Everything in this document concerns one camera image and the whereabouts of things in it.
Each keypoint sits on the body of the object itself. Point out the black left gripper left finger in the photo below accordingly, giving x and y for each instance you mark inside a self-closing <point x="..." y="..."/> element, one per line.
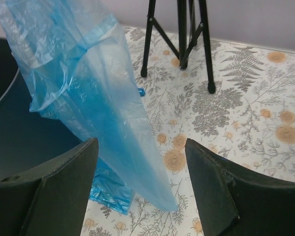
<point x="51" y="198"/>

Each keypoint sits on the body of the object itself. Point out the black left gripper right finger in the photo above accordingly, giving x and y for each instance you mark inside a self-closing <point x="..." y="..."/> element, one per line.
<point x="235" y="201"/>

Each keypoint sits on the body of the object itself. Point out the blue plastic trash bag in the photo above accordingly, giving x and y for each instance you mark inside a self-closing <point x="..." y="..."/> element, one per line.
<point x="74" y="58"/>

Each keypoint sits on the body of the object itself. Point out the dark grey trash bin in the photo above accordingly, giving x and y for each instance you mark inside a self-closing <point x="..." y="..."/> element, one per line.
<point x="26" y="139"/>

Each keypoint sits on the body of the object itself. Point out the floral patterned table mat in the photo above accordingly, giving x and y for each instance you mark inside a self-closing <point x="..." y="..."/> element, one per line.
<point x="249" y="120"/>

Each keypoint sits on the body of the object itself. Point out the black tripod stand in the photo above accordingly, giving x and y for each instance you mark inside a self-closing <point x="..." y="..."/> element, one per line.
<point x="188" y="34"/>

